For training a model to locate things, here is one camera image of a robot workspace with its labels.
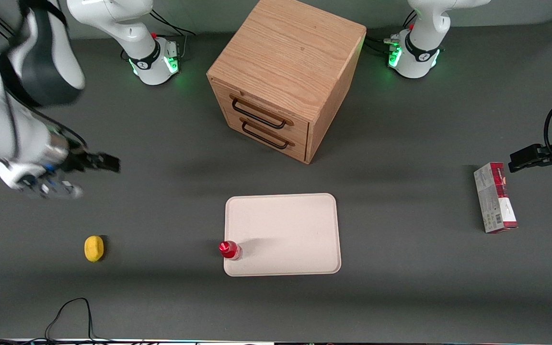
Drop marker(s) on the yellow lemon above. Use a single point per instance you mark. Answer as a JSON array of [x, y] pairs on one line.
[[94, 249]]

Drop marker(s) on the beige rectangular tray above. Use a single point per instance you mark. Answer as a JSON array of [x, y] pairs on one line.
[[290, 225]]

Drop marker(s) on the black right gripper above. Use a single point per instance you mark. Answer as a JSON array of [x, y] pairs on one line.
[[75, 161]]

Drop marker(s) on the red and grey carton box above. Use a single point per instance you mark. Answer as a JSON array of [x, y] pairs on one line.
[[494, 201]]

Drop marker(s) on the wooden drawer front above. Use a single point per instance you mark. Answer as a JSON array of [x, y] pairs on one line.
[[299, 149], [300, 128]]

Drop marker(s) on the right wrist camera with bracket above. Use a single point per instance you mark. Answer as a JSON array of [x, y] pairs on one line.
[[60, 190]]

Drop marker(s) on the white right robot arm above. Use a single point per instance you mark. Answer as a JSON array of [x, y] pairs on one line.
[[113, 19]]

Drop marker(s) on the wooden drawer cabinet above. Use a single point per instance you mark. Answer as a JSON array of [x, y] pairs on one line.
[[290, 48]]

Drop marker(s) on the red coke bottle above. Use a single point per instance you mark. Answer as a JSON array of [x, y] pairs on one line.
[[229, 250]]

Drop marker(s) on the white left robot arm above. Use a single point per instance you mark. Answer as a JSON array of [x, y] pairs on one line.
[[424, 28]]

